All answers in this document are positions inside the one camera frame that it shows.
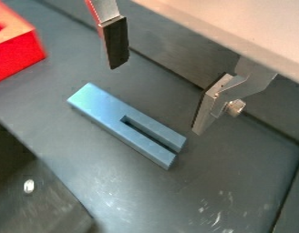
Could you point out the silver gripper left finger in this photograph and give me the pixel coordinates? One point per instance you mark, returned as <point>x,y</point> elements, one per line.
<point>113,28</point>

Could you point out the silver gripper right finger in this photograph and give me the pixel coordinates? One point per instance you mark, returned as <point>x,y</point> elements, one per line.
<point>224,95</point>

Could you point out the blue double-square slotted block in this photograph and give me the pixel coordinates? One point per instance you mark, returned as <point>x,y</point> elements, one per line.
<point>158,142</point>

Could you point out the red shape-sorter board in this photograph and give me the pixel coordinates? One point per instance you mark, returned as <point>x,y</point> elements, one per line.
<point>20,45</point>

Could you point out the black curved holder stand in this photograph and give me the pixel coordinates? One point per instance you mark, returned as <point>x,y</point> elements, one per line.
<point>37,202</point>

